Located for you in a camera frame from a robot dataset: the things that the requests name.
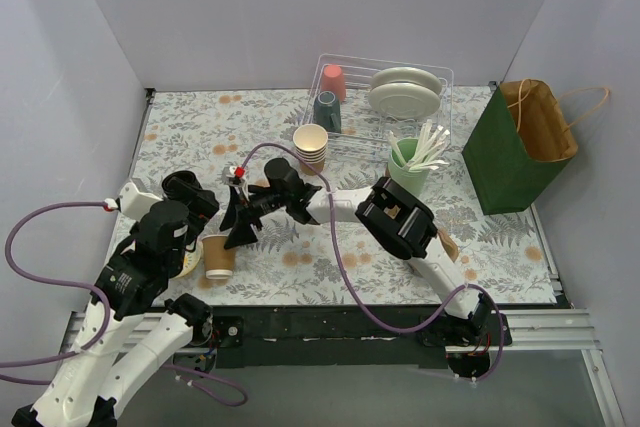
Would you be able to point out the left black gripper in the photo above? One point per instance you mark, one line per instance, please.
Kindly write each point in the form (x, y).
(201, 204)

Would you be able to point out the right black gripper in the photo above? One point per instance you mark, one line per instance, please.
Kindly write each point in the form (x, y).
(248, 208)

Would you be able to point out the single brown paper cup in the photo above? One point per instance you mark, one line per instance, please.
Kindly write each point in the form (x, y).
(219, 262)

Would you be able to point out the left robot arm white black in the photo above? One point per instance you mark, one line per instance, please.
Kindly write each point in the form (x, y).
(93, 387)

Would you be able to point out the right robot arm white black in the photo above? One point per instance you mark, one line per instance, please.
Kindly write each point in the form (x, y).
(398, 221)

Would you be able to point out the patterned small bowl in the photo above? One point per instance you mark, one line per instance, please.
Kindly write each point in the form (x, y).
(191, 259)

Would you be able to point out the floral table mat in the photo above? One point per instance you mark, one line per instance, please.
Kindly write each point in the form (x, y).
(294, 264)

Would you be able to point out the stack of brown paper cups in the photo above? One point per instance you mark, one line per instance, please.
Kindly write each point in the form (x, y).
(310, 142)

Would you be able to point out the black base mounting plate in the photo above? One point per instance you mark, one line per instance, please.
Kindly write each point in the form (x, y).
(335, 335)

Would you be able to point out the dark teal mug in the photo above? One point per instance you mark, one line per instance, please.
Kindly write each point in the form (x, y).
(327, 112)

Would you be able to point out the pink cup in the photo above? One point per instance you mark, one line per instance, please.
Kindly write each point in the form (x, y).
(333, 80)

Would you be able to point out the green utensil holder cup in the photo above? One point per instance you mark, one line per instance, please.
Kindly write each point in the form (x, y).
(413, 182)

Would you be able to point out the front white plate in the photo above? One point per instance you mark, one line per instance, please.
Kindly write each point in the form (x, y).
(404, 101)

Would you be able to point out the white plate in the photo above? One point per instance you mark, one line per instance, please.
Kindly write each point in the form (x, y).
(404, 101)
(407, 74)

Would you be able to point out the rear white plate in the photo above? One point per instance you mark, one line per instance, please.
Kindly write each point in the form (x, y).
(407, 74)

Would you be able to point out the brown cardboard cup carrier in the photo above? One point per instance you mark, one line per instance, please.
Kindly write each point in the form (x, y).
(449, 245)

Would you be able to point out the green paper bag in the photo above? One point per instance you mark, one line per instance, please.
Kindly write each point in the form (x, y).
(519, 145)

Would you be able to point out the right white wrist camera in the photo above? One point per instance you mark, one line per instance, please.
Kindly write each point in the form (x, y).
(233, 177)

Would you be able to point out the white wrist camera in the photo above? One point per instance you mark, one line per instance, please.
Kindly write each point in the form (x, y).
(133, 200)
(233, 177)

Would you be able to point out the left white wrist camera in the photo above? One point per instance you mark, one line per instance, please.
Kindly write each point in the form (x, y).
(133, 200)

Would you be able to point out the white wire dish rack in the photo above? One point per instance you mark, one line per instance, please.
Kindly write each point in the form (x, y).
(364, 130)

